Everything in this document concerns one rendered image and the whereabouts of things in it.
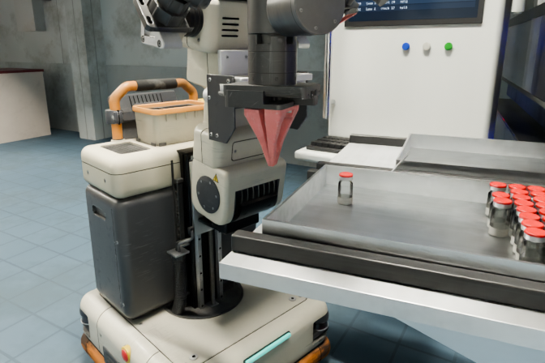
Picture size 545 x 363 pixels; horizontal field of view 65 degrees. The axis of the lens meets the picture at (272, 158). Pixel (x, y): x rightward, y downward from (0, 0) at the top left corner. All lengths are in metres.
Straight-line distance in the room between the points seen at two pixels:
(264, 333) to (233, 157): 0.56
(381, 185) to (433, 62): 0.70
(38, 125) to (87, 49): 1.26
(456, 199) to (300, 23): 0.41
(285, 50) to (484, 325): 0.33
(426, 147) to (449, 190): 0.34
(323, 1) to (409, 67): 0.96
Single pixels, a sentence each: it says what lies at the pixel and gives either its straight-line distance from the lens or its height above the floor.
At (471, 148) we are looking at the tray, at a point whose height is 0.89.
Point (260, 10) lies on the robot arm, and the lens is 0.49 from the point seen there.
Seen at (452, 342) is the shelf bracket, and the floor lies 0.79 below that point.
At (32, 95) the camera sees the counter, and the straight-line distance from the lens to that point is 6.16.
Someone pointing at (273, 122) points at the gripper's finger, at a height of 1.02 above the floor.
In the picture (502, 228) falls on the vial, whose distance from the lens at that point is 0.59.
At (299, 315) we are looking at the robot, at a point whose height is 0.27.
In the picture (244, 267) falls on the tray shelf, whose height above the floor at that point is 0.88.
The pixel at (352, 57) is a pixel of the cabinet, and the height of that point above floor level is 1.08.
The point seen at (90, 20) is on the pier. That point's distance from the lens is 5.64.
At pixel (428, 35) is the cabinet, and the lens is 1.36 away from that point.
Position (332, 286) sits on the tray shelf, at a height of 0.88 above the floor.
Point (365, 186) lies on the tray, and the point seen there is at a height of 0.89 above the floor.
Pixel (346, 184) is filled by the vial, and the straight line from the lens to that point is 0.63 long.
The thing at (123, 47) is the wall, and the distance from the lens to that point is 5.47.
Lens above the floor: 1.11
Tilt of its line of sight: 15 degrees down
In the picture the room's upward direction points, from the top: straight up
